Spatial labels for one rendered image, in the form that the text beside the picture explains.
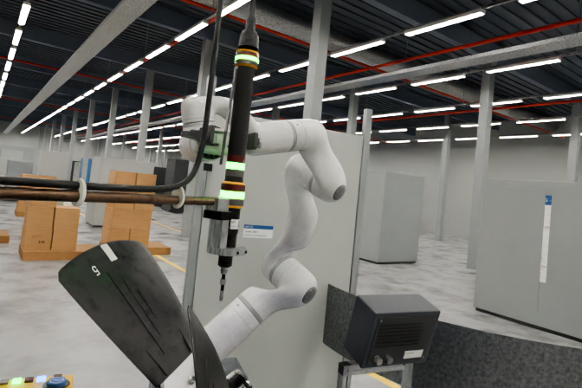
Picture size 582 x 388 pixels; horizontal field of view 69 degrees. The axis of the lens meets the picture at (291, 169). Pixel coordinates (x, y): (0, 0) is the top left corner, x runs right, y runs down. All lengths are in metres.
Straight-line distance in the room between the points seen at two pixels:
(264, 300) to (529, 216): 5.82
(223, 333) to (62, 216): 6.94
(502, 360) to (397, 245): 8.62
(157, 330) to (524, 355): 2.07
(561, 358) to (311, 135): 1.81
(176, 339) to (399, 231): 10.39
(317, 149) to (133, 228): 7.89
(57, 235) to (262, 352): 5.86
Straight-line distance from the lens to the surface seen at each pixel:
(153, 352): 0.73
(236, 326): 1.46
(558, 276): 6.86
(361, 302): 1.40
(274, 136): 1.11
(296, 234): 1.40
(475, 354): 2.54
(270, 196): 2.74
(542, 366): 2.58
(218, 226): 0.74
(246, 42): 0.80
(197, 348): 0.46
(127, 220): 8.92
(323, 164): 1.25
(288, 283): 1.46
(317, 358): 3.16
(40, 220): 8.21
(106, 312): 0.71
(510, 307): 7.19
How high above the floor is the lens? 1.57
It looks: 3 degrees up
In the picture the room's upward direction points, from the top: 6 degrees clockwise
